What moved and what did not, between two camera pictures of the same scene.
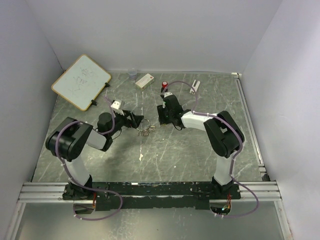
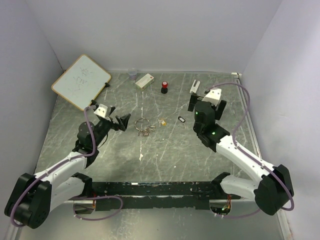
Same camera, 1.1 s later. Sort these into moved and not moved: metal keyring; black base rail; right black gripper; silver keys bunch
Moved: right black gripper
Not moved: metal keyring; black base rail; silver keys bunch
